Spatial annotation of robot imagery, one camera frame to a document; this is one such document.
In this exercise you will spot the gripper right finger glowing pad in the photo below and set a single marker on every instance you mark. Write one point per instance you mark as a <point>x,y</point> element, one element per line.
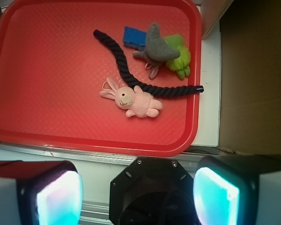
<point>238,190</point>

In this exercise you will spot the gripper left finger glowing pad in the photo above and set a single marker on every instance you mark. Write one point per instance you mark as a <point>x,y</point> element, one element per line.
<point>40,193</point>

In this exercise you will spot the gray plush animal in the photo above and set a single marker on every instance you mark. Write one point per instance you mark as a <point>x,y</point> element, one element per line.
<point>157,51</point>

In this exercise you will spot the red plastic tray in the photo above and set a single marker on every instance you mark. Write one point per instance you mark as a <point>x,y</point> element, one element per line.
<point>52,69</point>

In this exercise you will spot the pink plush bunny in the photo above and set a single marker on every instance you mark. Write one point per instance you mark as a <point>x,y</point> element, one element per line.
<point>134,101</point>

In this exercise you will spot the green plush toy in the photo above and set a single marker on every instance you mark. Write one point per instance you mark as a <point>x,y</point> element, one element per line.
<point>181,64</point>

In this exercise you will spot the brown cardboard box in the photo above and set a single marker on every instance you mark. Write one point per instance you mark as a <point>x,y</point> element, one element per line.
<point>251,77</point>

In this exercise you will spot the blue sponge block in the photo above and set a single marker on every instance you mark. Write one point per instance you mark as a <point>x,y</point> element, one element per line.
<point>134,38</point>

